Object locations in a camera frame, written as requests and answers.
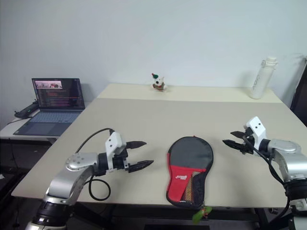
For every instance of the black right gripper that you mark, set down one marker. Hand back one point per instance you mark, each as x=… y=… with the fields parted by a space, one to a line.
x=248 y=145

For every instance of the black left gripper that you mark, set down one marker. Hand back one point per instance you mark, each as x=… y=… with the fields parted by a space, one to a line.
x=121 y=161

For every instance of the red black paddle case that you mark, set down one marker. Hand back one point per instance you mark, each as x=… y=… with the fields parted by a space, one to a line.
x=189 y=153

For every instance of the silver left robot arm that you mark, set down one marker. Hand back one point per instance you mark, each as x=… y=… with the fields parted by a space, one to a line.
x=69 y=177

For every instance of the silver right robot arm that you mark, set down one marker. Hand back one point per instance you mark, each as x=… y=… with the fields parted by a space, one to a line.
x=285 y=155

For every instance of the white water bottle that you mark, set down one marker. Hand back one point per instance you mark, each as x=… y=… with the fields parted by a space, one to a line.
x=260 y=81

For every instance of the small white plush dog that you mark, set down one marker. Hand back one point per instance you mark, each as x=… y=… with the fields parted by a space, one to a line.
x=158 y=83

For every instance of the black office chair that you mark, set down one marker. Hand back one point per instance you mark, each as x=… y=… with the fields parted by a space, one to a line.
x=301 y=100

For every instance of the open blue laptop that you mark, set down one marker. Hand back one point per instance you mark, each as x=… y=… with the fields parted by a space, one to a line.
x=48 y=119

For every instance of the black device with green light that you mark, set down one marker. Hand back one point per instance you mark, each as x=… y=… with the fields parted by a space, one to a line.
x=26 y=111

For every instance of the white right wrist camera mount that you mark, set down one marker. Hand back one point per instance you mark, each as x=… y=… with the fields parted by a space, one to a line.
x=256 y=129

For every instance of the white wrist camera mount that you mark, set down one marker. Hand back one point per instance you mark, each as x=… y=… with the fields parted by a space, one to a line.
x=114 y=143
x=256 y=129

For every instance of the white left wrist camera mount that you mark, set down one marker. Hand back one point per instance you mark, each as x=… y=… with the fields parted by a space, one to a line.
x=114 y=143

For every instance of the black table frame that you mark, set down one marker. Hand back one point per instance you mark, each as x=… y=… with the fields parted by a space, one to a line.
x=156 y=215

